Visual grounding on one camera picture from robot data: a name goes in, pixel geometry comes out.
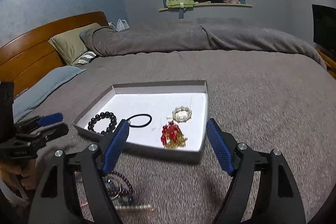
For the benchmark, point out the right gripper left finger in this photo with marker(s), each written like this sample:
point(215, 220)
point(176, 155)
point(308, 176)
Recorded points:
point(94, 162)

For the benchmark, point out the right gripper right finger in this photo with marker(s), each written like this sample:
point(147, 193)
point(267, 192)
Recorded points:
point(240, 162)

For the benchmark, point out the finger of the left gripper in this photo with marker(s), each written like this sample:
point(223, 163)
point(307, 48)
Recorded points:
point(47, 132)
point(37, 121)

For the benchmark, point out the red bead gold tassel jewelry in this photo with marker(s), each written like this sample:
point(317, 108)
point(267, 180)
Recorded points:
point(172, 137)

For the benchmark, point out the person's left hand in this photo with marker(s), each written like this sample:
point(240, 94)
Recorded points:
point(14, 175)

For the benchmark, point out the grey bedspread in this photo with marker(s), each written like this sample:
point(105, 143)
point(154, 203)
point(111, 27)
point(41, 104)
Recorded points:
point(267, 100)

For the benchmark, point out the wooden headboard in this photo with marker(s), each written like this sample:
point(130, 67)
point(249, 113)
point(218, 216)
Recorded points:
point(29, 57)

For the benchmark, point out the striped grey white pillow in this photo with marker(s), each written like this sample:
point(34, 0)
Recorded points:
point(86, 58)

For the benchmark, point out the white shallow tray box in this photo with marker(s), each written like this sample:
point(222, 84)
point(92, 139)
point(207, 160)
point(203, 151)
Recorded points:
point(148, 107)

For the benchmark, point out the olive green pillow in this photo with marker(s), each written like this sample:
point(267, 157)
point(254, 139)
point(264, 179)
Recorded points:
point(70, 46)

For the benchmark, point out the white plastic bag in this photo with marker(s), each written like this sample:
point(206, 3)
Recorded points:
point(122, 25)

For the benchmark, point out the grey rolled duvet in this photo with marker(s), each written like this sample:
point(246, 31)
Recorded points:
point(194, 35)

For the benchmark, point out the wooden tv stand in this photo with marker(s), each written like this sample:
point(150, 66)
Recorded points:
point(329, 62)

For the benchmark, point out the wooden window sill shelf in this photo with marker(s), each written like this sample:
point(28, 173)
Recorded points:
point(199, 5)

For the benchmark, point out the pink flower cloth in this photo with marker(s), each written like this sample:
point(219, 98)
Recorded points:
point(234, 2)

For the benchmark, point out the black television screen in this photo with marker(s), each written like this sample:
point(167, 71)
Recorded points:
point(324, 20)

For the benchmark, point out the green folded cloth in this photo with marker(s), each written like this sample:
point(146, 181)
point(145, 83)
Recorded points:
point(183, 4)

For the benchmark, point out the black left camera box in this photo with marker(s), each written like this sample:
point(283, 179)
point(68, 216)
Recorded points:
point(6, 113)

